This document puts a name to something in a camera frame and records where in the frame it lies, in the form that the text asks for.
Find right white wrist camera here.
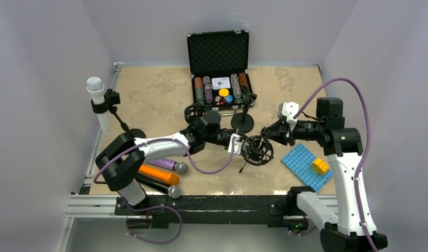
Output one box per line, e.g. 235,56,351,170
277,102,299,132

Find orange microphone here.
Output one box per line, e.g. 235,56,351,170
138,165,179,185

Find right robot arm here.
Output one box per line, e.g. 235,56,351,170
262,98,388,251

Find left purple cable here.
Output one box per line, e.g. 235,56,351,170
93,137,237,185

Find blue building baseplate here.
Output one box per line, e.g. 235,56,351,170
281,143,333,192

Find white microphone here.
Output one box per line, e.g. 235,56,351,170
87,77,110,133

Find black poker chip case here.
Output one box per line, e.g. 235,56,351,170
186,29,253,111

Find black silver-mesh microphone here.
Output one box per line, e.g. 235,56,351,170
134,173,181,199

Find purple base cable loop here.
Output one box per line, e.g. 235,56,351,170
122,198,184,245

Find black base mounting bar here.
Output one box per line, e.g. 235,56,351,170
115,195,312,233

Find purple glitter microphone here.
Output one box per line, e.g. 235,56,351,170
149,158,189,174

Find yellow building brick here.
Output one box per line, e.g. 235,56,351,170
311,158,329,175

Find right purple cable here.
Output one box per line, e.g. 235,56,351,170
294,77,380,252

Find black tripod stand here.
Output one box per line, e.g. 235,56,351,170
239,135,274,173

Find black shock-mount microphone stand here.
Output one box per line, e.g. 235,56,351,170
184,103,213,128

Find black clip microphone stand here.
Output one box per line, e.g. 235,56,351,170
231,86,256,133

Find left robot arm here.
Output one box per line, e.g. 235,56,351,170
94,111,247,215

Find black left microphone stand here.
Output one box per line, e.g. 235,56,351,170
104,89,146,138

